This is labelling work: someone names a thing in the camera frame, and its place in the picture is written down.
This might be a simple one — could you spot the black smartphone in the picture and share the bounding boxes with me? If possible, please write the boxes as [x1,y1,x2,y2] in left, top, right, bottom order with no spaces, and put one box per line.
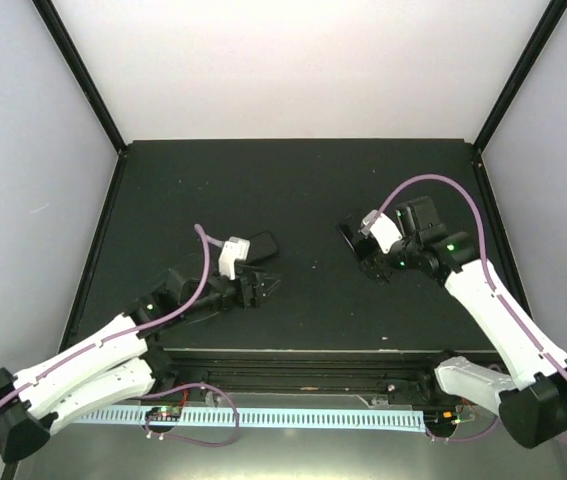
[337,216,363,258]

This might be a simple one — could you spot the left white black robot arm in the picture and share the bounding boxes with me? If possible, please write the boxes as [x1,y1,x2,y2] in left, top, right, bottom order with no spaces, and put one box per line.
[0,266,281,464]

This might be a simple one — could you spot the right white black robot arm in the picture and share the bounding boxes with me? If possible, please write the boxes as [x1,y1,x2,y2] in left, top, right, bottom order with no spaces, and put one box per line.
[350,197,567,449]

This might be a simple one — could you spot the black table mat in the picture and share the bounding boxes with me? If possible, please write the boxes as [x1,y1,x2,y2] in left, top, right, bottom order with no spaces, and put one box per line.
[63,139,522,353]

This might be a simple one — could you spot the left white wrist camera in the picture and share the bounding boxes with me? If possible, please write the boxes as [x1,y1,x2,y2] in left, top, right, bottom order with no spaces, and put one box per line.
[218,237,251,281]

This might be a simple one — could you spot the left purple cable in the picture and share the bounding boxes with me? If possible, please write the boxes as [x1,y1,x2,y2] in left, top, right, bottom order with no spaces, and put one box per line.
[0,223,241,453]

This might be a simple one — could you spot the purple cable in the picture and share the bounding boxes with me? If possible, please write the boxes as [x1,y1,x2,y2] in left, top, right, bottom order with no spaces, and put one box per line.
[375,172,567,453]
[0,223,241,453]

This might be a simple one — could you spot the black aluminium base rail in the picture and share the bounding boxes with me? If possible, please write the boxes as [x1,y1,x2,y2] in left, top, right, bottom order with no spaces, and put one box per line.
[152,349,458,404]

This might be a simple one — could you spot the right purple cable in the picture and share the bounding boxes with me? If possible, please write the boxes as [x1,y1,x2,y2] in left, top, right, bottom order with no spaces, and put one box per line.
[375,172,567,453]

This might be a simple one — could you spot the light blue slotted cable duct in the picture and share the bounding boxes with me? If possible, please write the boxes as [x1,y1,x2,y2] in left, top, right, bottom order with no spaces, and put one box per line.
[74,405,426,433]

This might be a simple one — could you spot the right black frame post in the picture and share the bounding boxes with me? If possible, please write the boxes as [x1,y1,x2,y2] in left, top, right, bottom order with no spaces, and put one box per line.
[473,0,567,153]

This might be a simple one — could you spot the black frame post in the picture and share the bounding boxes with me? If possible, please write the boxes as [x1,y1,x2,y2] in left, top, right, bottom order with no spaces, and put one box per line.
[473,0,567,153]
[32,0,127,156]

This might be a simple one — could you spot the left black frame post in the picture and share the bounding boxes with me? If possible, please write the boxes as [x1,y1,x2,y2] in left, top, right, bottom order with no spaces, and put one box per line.
[32,0,127,156]

